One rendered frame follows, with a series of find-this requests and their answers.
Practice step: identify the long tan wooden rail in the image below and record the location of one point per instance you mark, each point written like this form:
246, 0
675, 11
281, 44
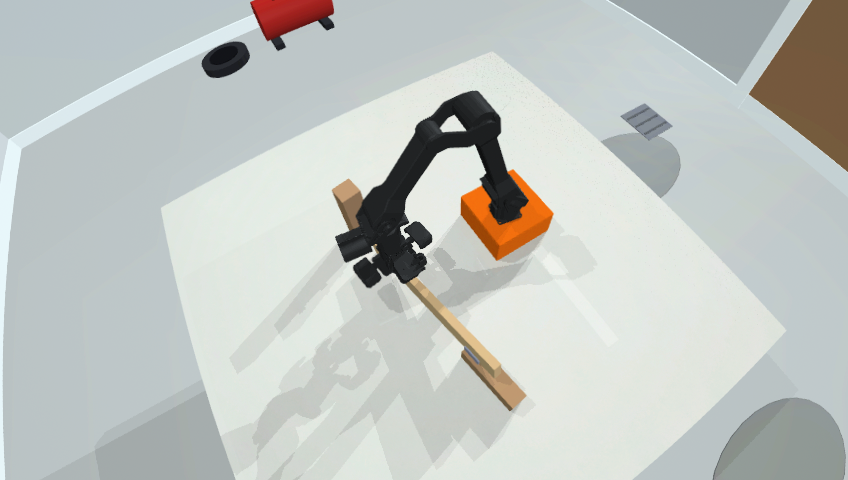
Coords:
485, 358

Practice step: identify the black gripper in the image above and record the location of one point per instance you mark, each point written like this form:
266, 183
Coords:
367, 272

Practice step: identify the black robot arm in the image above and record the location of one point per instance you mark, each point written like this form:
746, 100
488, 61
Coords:
382, 212

